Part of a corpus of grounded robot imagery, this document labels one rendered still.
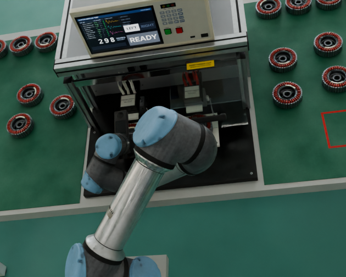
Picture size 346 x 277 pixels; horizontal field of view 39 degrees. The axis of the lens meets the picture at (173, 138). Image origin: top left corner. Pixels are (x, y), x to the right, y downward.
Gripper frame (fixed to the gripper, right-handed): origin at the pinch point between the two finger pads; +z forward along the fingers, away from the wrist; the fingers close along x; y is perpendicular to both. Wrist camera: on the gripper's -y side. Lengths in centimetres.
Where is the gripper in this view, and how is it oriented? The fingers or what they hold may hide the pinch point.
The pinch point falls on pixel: (132, 136)
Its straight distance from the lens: 183.7
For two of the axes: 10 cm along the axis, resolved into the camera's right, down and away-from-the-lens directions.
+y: 1.2, 9.9, 0.2
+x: 9.8, -1.2, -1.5
